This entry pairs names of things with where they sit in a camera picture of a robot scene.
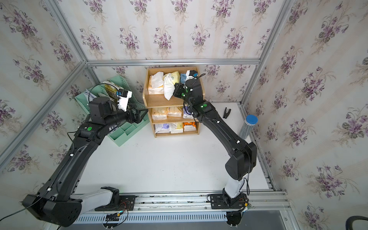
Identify black stapler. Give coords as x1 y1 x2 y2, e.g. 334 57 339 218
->
222 107 232 119

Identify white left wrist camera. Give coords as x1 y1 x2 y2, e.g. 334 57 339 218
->
117 89 132 112

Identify pale orange tissue pack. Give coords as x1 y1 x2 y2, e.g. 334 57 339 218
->
151 107 167 120
167 106 183 117

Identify white yellow tissue pack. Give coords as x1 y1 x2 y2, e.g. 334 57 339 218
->
169 122 184 134

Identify purple bear tissue pack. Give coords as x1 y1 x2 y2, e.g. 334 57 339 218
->
183 106 193 119

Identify light blue tissue pack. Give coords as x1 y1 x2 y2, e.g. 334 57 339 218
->
180 73 187 84

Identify orange flower tissue pack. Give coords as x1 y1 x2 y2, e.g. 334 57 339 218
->
148 72 164 95

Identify blue capped striped cylinder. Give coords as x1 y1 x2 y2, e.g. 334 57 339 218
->
239 115 258 140

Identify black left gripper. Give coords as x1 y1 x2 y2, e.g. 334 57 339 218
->
101 102 148 129

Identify bright orange tissue pack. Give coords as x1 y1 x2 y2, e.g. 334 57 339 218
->
183 122 197 132

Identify white papers in organizer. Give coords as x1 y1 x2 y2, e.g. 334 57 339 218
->
83 90 97 104

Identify white purple tissue pack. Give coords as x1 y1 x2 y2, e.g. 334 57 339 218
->
154 124 171 134

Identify yellow green tissue pack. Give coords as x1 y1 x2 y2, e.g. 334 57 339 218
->
163 71 180 100

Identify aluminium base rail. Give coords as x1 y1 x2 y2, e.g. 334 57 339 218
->
75 190 291 227

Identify yellow cover book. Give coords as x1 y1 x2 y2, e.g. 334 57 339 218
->
103 81 120 100

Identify mint green desk organizer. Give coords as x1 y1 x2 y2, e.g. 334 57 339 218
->
74 75 149 147

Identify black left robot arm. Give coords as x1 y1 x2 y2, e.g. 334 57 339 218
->
22 97 148 227

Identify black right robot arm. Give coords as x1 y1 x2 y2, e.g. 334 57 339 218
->
173 79 257 206

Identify wooden three-tier shelf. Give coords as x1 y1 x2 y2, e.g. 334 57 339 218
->
142 66 200 138

